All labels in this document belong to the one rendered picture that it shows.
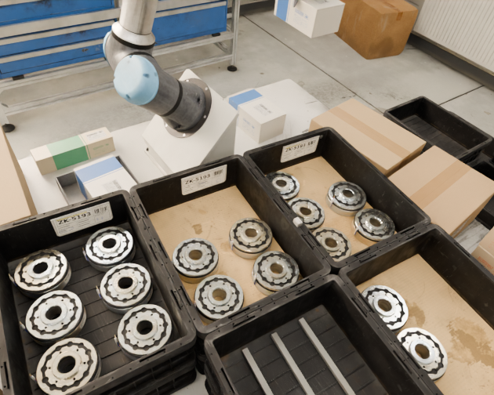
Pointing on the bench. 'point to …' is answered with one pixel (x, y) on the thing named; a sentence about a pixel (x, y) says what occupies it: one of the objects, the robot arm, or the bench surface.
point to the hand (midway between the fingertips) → (308, 3)
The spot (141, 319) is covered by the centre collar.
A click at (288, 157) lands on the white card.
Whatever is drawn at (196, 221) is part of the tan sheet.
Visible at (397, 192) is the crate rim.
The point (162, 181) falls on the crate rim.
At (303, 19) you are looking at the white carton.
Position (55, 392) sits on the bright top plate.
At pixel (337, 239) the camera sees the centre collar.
